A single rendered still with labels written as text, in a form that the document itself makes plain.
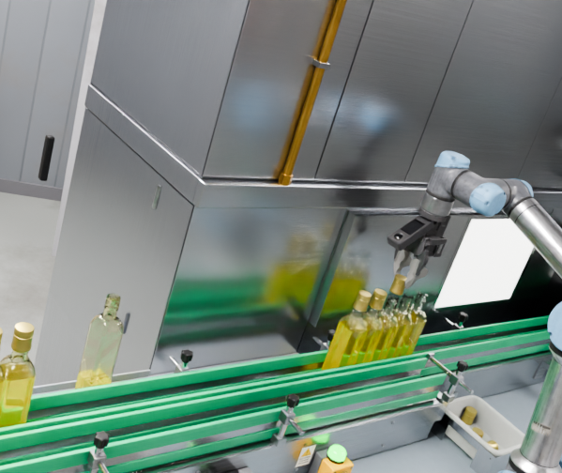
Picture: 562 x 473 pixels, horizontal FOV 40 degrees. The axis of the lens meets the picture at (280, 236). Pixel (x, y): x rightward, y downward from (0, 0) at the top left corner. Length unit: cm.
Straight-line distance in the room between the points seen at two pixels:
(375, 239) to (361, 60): 51
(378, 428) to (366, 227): 52
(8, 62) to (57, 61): 26
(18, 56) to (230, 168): 300
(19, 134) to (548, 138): 313
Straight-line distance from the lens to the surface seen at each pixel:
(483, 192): 184
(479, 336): 256
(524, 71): 227
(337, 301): 210
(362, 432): 201
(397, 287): 201
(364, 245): 204
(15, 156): 476
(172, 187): 176
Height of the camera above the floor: 196
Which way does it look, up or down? 22 degrees down
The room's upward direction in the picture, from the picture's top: 18 degrees clockwise
